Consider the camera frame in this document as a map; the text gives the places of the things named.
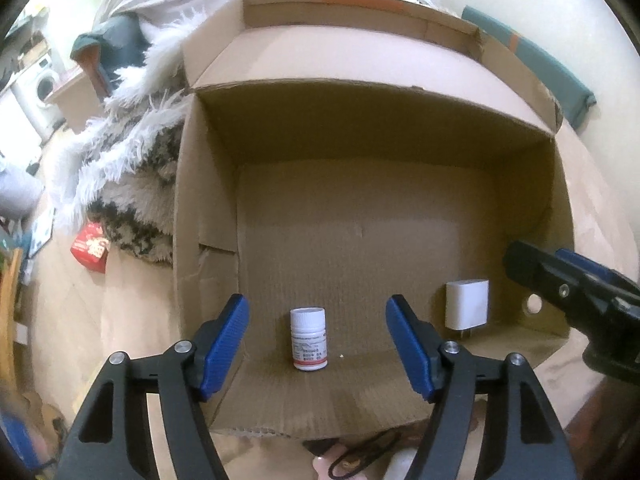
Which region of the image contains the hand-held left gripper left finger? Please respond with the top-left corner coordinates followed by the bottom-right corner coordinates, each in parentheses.
top-left (59, 294), bottom-right (251, 480)

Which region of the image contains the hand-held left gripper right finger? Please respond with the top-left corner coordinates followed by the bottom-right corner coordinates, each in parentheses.
top-left (385, 294), bottom-right (573, 480)

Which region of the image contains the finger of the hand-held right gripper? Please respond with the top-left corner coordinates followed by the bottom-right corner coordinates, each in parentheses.
top-left (502, 240), bottom-right (616, 332)
top-left (556, 247), bottom-right (640, 307)

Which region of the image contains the white charger adapter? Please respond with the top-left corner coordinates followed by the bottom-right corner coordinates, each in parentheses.
top-left (445, 280), bottom-right (490, 343)

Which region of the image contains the white pill bottle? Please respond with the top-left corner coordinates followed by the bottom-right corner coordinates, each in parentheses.
top-left (290, 307), bottom-right (327, 372)

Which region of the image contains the brown cardboard box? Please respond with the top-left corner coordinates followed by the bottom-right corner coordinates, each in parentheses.
top-left (172, 0), bottom-right (573, 441)

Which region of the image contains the pink plastic object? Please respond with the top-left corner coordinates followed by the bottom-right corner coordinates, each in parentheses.
top-left (311, 454), bottom-right (343, 480)

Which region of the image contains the beige bed sheet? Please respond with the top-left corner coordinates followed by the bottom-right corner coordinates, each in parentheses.
top-left (30, 120), bottom-right (640, 480)

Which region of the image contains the red box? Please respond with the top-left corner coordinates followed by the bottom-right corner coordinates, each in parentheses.
top-left (70, 220), bottom-right (111, 274)

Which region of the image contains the fluffy patterned blanket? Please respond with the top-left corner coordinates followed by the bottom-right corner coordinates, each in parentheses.
top-left (47, 7), bottom-right (202, 267)

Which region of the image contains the white paper sheet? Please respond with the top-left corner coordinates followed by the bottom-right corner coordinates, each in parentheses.
top-left (20, 205), bottom-right (56, 261)

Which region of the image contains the wooden rack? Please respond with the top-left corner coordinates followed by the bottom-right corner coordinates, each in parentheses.
top-left (0, 247), bottom-right (26, 397)

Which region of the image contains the teal cushion with orange stripe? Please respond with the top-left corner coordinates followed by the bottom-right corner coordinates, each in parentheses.
top-left (460, 5), bottom-right (598, 133)

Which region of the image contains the grey plastic bag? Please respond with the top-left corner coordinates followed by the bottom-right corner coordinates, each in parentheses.
top-left (0, 160), bottom-right (44, 221)

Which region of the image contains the brown bedside table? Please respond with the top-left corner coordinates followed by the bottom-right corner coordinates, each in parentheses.
top-left (46, 67), bottom-right (109, 134)

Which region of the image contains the white cabinet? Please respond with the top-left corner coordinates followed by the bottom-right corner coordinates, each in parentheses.
top-left (0, 91), bottom-right (43, 161)

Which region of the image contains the white washing machine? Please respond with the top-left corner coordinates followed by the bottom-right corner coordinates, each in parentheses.
top-left (19, 57), bottom-right (64, 122)

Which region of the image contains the teal cloth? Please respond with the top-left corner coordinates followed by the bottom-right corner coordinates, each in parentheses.
top-left (70, 12), bottom-right (152, 97)

